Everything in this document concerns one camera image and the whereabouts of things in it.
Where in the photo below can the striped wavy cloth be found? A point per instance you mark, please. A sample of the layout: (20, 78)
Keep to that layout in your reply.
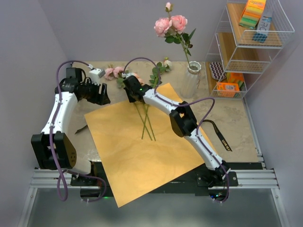
(217, 71)

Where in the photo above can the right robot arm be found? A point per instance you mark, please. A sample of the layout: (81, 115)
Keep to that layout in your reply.
(183, 123)

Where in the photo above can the white rose leafy stem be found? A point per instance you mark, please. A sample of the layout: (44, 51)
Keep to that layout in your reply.
(161, 67)

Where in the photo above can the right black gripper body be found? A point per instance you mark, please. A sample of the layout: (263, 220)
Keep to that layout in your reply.
(130, 93)

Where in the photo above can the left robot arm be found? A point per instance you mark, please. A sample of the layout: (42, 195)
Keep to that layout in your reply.
(52, 142)

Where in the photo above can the white wire shelf rack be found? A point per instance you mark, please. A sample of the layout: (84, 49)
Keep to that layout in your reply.
(235, 49)

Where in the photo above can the grey tall box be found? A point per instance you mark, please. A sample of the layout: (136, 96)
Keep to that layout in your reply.
(264, 23)

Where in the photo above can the white ribbed vase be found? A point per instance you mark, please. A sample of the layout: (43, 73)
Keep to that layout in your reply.
(191, 79)

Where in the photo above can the orange box in basket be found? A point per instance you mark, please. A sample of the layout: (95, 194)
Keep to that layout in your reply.
(227, 89)

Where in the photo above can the black printed ribbon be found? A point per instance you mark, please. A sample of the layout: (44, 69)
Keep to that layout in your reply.
(217, 131)

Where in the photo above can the aluminium frame rail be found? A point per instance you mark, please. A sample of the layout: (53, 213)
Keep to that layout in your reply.
(255, 202)

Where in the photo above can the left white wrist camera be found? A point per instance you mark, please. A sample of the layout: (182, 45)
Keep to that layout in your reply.
(95, 75)

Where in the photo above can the pale pink rose stem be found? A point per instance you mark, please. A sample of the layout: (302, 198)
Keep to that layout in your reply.
(115, 73)

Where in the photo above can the colourful sponge pack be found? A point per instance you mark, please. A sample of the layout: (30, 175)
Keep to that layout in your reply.
(252, 13)

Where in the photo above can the orange wrapping paper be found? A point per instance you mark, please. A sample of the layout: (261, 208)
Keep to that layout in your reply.
(136, 166)

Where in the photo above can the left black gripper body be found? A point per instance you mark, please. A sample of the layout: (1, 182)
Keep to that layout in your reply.
(91, 92)

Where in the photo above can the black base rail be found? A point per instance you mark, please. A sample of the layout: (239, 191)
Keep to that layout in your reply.
(196, 181)

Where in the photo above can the blue puzzle cube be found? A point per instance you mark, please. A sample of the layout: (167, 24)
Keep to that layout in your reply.
(259, 37)

